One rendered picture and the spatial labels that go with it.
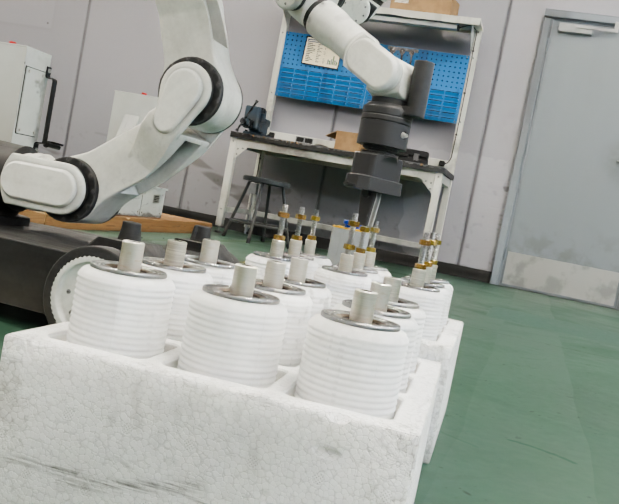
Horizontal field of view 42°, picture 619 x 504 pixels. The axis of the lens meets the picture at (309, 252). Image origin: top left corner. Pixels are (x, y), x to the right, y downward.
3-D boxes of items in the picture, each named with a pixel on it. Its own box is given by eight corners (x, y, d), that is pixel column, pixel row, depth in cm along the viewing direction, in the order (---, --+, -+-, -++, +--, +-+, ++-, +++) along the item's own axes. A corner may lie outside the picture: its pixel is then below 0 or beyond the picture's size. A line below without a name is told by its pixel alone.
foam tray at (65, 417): (-29, 520, 76) (3, 333, 75) (142, 424, 114) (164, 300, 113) (378, 642, 68) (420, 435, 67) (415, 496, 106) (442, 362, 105)
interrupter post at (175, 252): (158, 267, 91) (163, 238, 91) (166, 266, 93) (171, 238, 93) (178, 271, 90) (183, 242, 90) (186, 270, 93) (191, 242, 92)
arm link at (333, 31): (331, 65, 144) (267, 11, 153) (369, 64, 151) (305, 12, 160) (354, 11, 138) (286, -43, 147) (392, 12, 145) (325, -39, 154)
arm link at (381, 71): (379, 97, 135) (329, 54, 141) (404, 108, 143) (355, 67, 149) (403, 64, 133) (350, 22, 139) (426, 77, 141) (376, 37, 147)
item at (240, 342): (141, 479, 75) (176, 289, 74) (179, 452, 85) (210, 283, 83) (239, 506, 73) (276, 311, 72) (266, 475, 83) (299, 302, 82)
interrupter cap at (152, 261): (127, 263, 89) (128, 257, 89) (155, 261, 96) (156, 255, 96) (191, 277, 87) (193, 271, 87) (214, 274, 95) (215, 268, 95)
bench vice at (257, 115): (251, 137, 617) (256, 105, 616) (272, 141, 613) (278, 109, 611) (231, 130, 578) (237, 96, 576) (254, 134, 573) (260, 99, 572)
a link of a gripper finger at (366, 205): (357, 224, 143) (363, 189, 142) (371, 227, 141) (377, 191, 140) (351, 223, 142) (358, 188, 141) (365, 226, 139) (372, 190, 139)
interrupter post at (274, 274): (258, 289, 88) (263, 259, 88) (264, 287, 91) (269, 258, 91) (279, 293, 88) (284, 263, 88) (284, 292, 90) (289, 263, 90)
